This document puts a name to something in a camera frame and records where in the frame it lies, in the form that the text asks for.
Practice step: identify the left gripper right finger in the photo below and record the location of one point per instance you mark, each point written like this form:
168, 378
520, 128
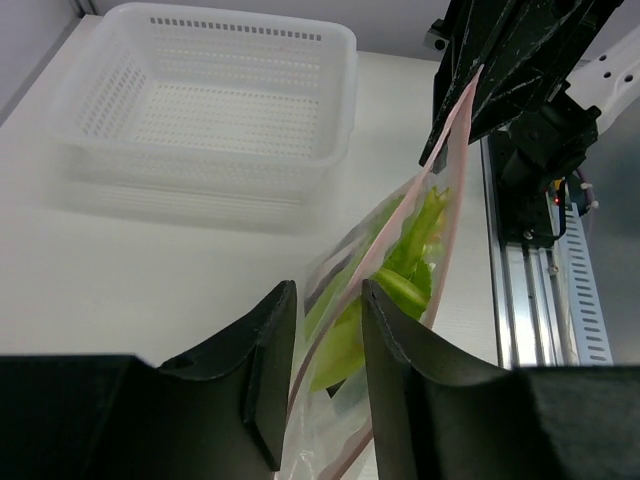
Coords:
439, 412

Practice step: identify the clear zip top bag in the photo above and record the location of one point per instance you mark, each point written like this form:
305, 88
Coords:
398, 254

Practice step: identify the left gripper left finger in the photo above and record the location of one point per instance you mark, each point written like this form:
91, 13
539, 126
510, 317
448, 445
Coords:
216, 411

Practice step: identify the white plastic basket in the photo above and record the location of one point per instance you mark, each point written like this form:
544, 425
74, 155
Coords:
232, 114

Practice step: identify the aluminium mounting rail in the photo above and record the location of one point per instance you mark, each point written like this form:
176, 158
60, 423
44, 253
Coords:
524, 286

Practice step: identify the grey slotted cable duct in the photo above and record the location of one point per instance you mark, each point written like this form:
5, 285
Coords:
587, 331

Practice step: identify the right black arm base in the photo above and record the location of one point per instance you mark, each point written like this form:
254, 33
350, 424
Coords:
535, 222

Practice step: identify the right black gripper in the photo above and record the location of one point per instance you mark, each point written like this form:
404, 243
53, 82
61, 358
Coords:
518, 56

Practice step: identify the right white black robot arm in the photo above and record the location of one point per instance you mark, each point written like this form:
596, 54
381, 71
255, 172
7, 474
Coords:
610, 82

